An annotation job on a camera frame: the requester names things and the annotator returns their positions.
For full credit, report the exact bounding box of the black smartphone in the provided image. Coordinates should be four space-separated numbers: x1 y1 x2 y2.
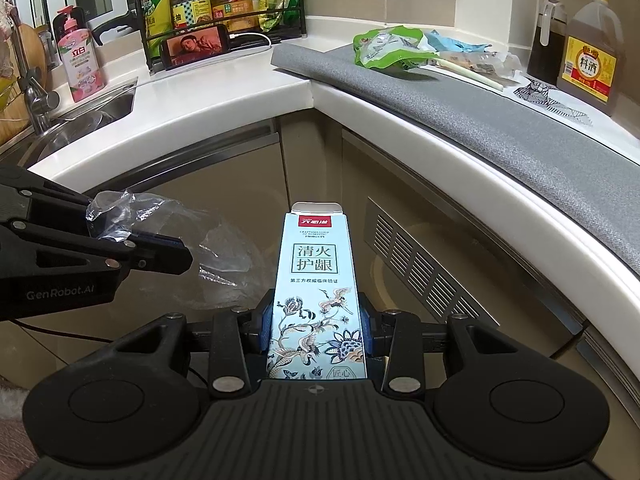
160 25 233 72

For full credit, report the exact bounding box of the white patterned paper mat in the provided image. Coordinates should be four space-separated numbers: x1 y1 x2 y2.
415 57 601 128

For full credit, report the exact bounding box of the steel faucet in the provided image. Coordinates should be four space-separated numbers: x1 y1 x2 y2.
10 20 61 133

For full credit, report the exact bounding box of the clear plastic bag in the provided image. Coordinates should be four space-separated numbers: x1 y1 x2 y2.
85 189 261 311

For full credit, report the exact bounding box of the black wire kitchen rack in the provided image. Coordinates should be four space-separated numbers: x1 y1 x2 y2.
132 0 307 73

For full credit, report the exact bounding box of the cabinet vent grille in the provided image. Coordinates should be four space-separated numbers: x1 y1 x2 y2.
364 197 501 328

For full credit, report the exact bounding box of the dark sauce bottle white handle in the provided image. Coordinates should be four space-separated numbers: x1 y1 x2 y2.
526 0 568 87

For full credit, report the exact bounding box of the grey fabric mat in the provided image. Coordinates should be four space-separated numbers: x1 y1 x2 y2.
270 42 640 276

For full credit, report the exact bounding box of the floral light blue box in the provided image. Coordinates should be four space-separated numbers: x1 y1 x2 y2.
265 201 369 381

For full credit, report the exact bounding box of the pink soap pump bottle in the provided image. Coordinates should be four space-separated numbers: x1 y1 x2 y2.
52 5 106 103

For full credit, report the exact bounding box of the white charging cable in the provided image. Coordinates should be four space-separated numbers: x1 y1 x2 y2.
227 31 273 51

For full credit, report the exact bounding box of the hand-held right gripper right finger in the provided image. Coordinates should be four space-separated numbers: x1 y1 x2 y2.
361 296 526 397

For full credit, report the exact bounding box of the black pan handle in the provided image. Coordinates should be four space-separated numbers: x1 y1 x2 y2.
92 7 138 46

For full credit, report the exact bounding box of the clear plastic wrapper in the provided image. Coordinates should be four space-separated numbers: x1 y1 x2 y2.
440 50 523 86

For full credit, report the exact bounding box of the blue wrapper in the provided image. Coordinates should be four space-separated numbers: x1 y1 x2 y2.
425 30 493 56

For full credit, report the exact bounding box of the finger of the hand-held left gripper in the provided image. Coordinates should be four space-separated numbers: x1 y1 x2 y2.
0 222 194 282
0 165 188 252

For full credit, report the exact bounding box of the green plastic packet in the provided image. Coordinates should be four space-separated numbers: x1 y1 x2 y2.
353 25 441 70

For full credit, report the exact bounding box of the green yellow plastic bottle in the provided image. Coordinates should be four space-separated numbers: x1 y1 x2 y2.
140 0 173 38

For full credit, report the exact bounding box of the steel sink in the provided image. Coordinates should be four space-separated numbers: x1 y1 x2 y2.
0 77 138 161

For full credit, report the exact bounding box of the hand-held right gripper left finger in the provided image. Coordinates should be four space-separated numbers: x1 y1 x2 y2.
115 296 276 397

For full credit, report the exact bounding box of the amber liquid jug yellow label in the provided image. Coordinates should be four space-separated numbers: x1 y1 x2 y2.
556 0 626 117

